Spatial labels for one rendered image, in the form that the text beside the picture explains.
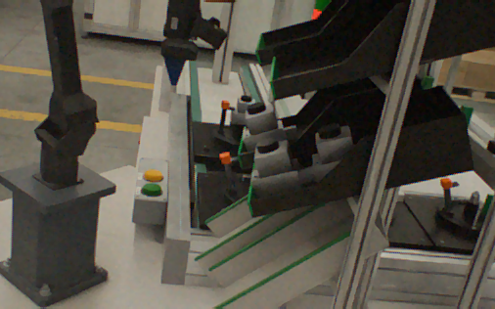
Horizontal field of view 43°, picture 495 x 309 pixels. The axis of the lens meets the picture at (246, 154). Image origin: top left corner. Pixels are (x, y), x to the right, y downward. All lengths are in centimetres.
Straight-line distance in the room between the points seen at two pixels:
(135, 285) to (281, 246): 36
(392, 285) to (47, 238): 67
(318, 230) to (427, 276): 43
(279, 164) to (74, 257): 48
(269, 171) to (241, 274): 23
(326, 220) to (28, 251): 52
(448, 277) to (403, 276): 10
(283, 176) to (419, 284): 58
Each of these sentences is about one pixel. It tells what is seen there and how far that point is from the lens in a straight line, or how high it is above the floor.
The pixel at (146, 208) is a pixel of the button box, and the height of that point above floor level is 94.
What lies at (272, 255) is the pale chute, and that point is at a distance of 97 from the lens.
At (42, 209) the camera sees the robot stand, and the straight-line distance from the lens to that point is 106.
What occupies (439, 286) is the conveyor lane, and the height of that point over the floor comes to 90.
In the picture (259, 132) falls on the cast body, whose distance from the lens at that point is 96.
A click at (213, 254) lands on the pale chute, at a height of 103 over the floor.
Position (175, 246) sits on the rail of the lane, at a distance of 118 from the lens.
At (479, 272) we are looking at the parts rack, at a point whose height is 117.
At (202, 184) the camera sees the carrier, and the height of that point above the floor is 97.
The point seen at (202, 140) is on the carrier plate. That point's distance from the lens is 161.
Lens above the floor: 156
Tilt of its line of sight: 22 degrees down
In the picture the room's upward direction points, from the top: 10 degrees clockwise
